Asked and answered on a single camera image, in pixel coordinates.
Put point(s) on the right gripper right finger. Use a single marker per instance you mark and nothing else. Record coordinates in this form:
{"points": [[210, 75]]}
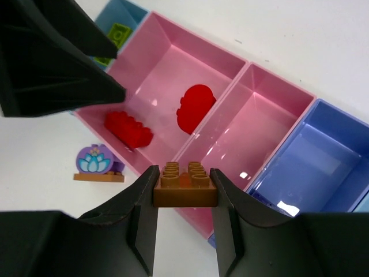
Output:
{"points": [[255, 240]]}

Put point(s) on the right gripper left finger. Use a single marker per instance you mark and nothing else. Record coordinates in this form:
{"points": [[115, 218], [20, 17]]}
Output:
{"points": [[116, 238]]}

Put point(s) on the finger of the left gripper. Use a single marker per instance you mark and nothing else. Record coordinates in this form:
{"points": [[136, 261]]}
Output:
{"points": [[69, 20], [40, 68]]}

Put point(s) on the yellow lego brick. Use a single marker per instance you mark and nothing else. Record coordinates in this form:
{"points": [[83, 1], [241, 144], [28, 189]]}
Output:
{"points": [[119, 33]]}

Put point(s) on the brown small lego plate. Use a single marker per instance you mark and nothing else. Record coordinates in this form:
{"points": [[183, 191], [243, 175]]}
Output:
{"points": [[184, 187]]}

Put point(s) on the purple flower lego piece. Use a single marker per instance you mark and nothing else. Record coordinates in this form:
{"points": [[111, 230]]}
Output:
{"points": [[98, 159]]}

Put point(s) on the red two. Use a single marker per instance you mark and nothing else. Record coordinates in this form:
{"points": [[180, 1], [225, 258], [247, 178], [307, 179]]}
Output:
{"points": [[129, 131]]}

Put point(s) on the red round lego piece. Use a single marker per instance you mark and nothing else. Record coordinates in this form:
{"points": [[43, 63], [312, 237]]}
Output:
{"points": [[194, 105]]}

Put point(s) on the olive lego in bin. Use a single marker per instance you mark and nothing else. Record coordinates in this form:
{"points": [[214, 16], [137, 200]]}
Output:
{"points": [[103, 61]]}

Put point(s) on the left light blue bin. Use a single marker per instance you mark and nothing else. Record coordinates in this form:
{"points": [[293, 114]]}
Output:
{"points": [[122, 12]]}

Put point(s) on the periwinkle blue bin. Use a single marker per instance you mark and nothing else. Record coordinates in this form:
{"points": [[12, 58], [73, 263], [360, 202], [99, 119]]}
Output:
{"points": [[315, 164]]}

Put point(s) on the pink divided tray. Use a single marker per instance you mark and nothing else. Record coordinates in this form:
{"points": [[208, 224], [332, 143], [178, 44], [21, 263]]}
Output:
{"points": [[158, 65]]}

